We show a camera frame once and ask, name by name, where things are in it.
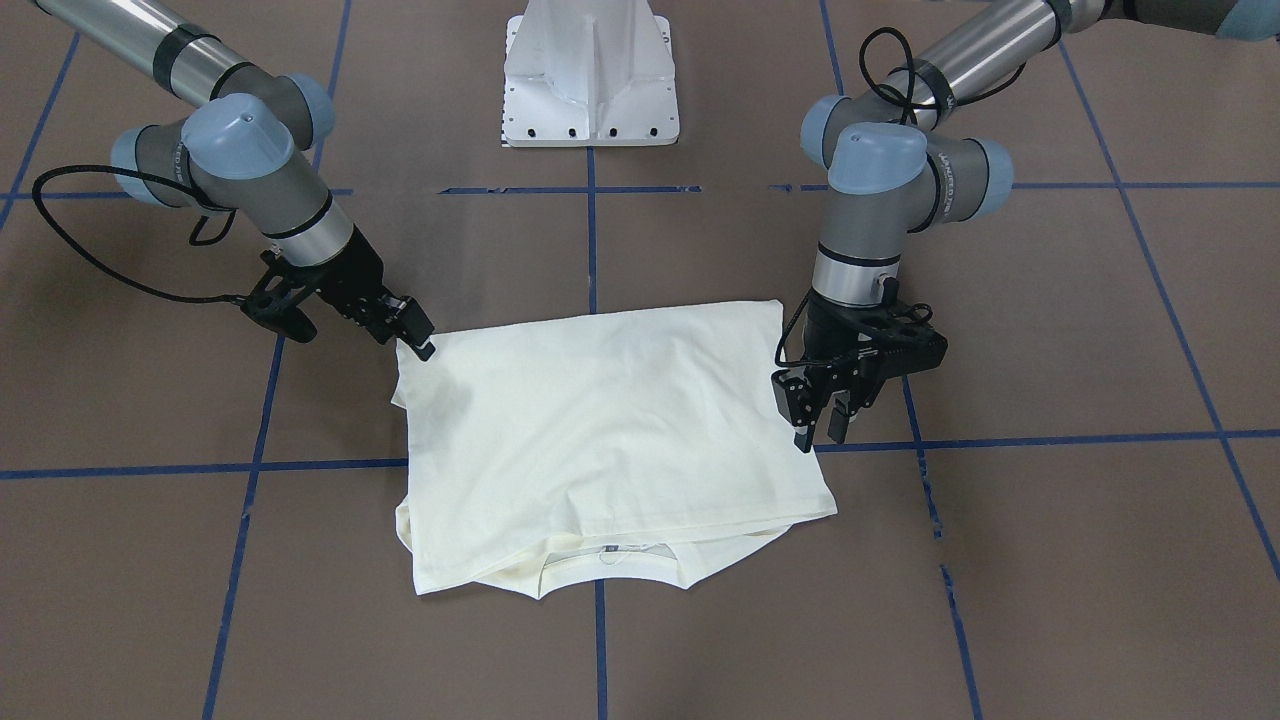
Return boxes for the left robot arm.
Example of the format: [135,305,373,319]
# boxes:
[772,1,1277,452]

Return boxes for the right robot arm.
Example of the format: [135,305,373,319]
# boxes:
[40,1,434,360]

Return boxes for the black camera wrist cable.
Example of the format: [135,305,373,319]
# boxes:
[32,165,251,304]

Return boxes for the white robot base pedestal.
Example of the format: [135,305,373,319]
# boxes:
[500,1,681,149]

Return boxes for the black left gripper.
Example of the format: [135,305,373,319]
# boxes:
[771,290,948,454]

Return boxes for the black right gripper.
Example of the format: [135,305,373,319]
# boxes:
[239,228,436,363]

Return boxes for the cream white t-shirt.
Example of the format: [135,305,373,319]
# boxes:
[392,300,837,600]

